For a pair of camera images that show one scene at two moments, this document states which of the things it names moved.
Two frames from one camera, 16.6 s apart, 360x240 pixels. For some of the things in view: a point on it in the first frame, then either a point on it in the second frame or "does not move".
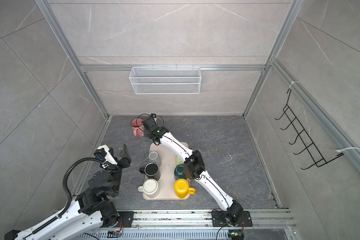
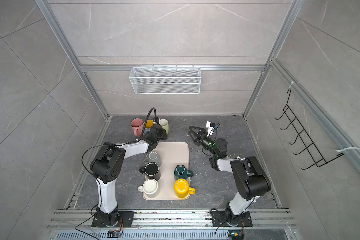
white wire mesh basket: x=165 y=80 does not move
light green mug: x=178 y=161 -> x=165 y=123
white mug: x=149 y=187 does not move
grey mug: x=153 y=157 does not move
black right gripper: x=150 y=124 -> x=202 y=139
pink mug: x=138 y=126 does not move
